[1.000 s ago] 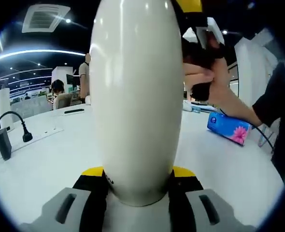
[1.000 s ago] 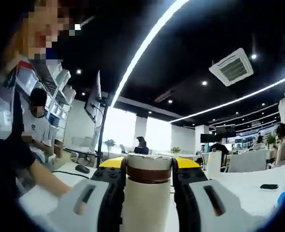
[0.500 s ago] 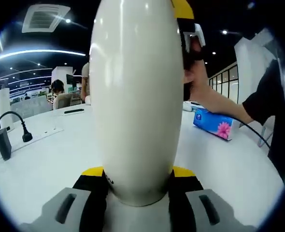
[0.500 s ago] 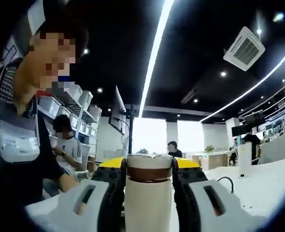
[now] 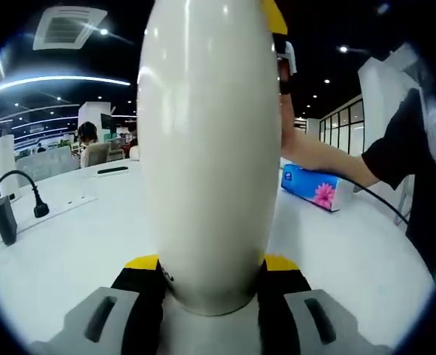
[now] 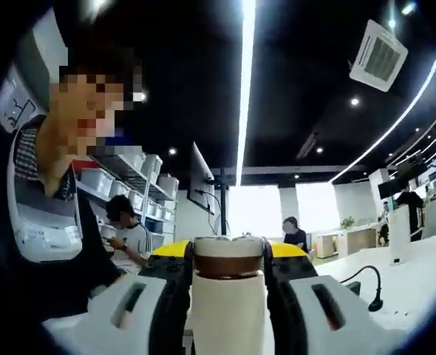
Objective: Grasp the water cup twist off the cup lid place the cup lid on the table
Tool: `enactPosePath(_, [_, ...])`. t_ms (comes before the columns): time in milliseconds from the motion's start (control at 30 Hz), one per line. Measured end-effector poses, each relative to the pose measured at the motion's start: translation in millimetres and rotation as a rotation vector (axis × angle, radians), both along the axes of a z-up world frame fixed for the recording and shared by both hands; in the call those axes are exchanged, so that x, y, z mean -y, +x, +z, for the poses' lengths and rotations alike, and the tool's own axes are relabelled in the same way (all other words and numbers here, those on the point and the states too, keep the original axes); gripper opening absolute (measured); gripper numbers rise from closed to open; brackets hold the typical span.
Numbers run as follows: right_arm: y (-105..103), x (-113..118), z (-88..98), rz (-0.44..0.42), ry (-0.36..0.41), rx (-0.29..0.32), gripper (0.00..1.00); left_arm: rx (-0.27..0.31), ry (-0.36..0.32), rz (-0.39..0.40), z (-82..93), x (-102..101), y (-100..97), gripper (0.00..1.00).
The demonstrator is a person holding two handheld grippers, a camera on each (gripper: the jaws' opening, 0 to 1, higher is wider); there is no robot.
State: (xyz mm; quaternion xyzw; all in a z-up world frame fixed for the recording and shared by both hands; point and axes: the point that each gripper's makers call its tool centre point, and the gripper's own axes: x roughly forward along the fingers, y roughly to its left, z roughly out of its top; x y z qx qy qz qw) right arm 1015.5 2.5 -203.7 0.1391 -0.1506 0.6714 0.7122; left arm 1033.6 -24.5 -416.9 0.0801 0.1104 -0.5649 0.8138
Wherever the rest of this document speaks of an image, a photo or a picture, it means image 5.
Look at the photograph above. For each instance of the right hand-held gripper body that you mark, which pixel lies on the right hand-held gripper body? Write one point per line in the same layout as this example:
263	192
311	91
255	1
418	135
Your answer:
286	59

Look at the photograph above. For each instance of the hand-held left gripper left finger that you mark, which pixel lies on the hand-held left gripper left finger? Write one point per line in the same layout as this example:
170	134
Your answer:
92	318

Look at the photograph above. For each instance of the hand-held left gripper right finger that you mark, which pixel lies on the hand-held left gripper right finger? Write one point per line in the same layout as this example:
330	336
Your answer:
332	318

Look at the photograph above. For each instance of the white water cup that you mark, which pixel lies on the white water cup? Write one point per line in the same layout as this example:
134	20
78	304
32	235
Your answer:
207	159

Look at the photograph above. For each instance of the person's right hand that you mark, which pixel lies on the person's right hand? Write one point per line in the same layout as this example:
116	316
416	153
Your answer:
289	122

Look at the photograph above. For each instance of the white table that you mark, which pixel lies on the white table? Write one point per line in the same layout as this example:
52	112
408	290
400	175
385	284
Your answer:
74	277

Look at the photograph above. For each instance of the white pillar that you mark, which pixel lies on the white pillar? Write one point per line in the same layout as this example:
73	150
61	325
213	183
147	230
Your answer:
384	96

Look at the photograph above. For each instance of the white power strip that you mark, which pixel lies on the white power strip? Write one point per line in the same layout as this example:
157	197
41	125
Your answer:
70	207

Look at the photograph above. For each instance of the blue tissue pack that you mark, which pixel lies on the blue tissue pack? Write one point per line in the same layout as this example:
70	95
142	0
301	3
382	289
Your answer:
306	185

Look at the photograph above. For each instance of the black power adapter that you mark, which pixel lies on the black power adapter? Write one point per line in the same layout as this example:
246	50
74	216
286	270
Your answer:
4	222

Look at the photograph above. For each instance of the black phone on table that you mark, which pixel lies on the black phone on table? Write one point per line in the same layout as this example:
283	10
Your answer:
112	170

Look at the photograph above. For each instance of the grey desk partition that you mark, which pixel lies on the grey desk partition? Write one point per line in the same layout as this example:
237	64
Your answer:
48	166

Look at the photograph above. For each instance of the grey office chair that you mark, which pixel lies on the grey office chair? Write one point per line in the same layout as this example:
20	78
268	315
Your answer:
99	153

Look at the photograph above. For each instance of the white cylindrical appliance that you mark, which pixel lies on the white cylindrical appliance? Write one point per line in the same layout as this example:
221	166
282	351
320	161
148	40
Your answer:
7	162

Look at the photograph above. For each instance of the ceiling air conditioner vent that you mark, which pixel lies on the ceiling air conditioner vent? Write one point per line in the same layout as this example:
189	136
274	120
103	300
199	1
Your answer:
70	27

